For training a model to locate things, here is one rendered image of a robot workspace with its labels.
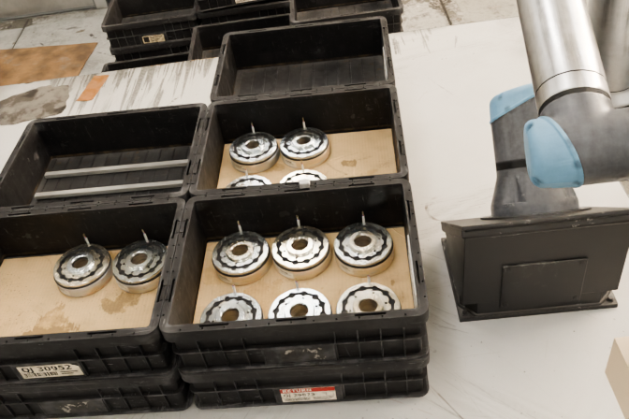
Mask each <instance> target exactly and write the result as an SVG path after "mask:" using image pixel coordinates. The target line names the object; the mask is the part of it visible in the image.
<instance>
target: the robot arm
mask: <svg viewBox="0 0 629 419"><path fill-rule="evenodd" d="M516 1H517V6H518V11H519V20H520V25H521V30H522V34H523V39H524V45H525V50H526V54H527V59H528V64H529V69H530V74H531V79H532V83H529V84H525V85H521V86H519V87H516V88H512V89H510V90H507V91H504V92H502V93H499V94H497V95H495V96H494V97H493V98H492V99H491V101H490V127H491V134H492V143H493V150H494V159H495V166H496V182H495V186H494V191H493V196H492V200H491V205H490V212H491V217H505V216H519V215H530V214H535V213H537V214H539V213H549V212H557V211H565V210H576V209H579V203H578V197H577V195H576V193H575V190H574V188H578V187H581V186H582V185H590V184H598V183H607V182H615V181H629V0H589V2H588V7H587V4H586V0H516Z"/></svg>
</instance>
